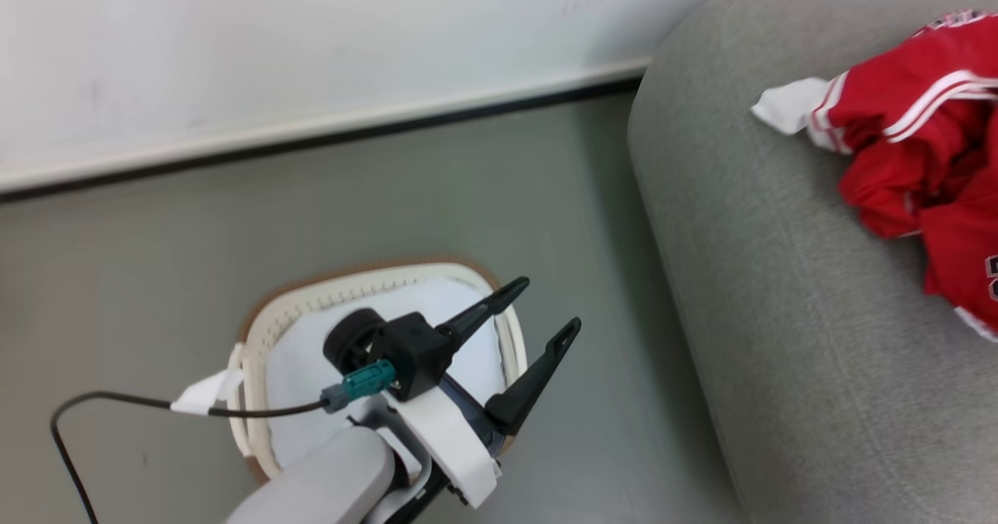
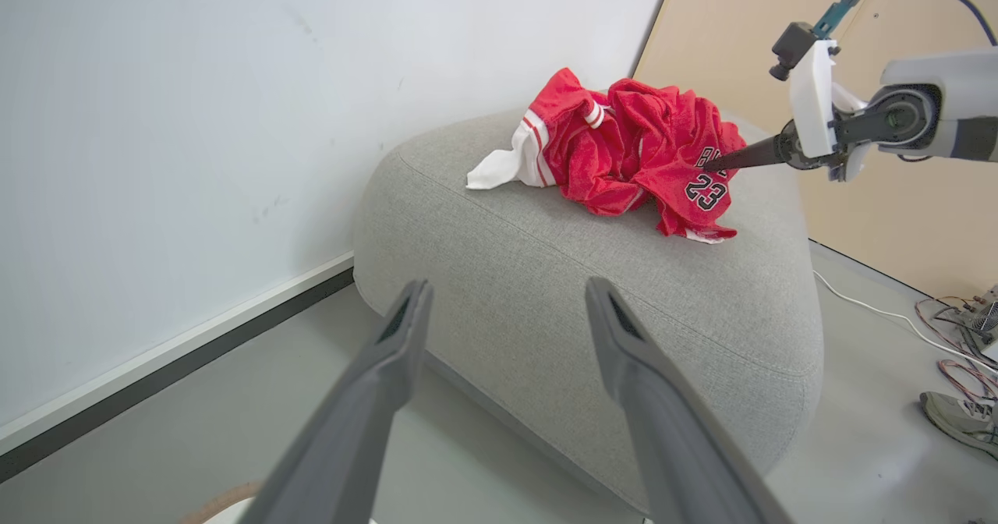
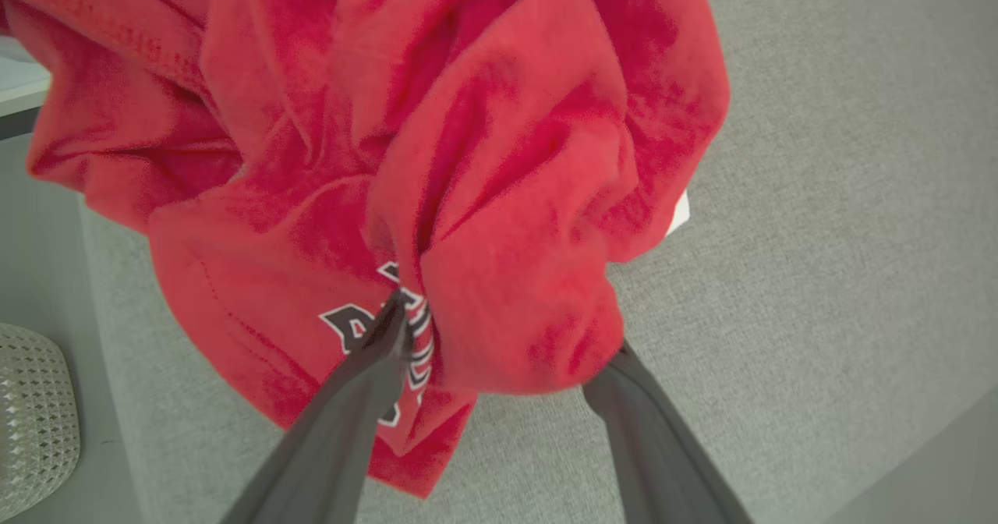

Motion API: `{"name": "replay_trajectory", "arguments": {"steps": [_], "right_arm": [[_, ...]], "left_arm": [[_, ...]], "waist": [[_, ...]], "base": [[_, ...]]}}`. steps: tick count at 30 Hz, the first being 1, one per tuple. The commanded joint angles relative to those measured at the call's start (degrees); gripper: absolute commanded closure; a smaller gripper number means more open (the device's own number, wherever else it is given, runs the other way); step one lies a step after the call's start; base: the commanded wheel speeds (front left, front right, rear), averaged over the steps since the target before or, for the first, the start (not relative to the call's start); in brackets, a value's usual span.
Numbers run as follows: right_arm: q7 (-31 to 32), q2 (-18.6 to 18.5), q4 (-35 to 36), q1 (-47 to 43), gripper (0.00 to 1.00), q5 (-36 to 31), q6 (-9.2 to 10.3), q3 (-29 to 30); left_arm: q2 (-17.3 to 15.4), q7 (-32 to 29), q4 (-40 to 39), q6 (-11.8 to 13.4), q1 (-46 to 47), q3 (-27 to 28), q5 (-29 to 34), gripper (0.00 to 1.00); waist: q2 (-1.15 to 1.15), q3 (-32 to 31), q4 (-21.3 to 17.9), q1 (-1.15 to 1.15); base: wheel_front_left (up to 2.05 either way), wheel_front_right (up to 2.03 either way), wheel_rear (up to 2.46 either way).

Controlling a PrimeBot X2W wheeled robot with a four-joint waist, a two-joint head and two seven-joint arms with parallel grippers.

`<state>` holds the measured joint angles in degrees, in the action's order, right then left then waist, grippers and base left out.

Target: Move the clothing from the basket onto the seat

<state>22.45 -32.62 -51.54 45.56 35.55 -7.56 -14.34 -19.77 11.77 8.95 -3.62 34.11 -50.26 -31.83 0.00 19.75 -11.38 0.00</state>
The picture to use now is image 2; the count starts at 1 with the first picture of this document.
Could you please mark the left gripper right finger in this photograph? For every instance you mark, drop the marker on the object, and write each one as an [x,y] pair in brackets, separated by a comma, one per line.
[663,430]

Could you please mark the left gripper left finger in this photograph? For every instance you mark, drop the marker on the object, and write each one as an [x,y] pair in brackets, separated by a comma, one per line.
[366,399]

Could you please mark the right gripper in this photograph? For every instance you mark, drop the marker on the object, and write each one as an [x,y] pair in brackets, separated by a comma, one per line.
[815,103]

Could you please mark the red basketball jersey number 23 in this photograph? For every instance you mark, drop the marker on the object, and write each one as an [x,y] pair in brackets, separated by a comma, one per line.
[670,142]

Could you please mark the red shorts with white trim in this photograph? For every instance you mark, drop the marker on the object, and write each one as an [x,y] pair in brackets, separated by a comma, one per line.
[569,142]

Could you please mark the white laundry basket brown rim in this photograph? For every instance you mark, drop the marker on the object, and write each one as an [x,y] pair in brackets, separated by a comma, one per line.
[226,500]

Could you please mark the grey fabric seat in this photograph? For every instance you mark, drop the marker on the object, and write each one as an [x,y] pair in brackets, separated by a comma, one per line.
[585,274]

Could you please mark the white and black baseboard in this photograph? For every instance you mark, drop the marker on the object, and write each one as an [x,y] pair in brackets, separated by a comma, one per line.
[171,360]

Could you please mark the grey electronic device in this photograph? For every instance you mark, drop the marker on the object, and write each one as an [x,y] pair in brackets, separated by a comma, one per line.
[984,321]

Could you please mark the grey sneaker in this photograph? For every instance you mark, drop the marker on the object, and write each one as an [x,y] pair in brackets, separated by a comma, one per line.
[963,419]

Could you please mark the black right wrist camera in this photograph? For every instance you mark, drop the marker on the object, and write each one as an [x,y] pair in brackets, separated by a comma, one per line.
[791,44]

